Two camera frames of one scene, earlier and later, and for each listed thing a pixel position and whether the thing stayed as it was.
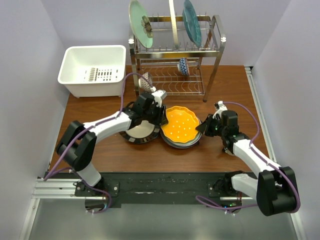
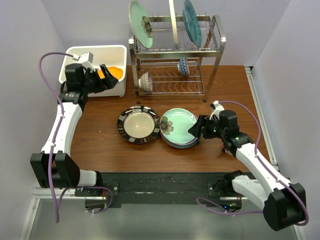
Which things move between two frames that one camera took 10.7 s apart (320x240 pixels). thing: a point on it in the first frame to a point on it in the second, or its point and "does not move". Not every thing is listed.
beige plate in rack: x=174 y=23 does not move
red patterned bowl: x=144 y=84 does not move
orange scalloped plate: x=181 y=125 to x=114 y=71
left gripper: x=162 y=117 to x=108 y=83
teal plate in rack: x=192 y=23 does not move
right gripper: x=204 y=128 does not move
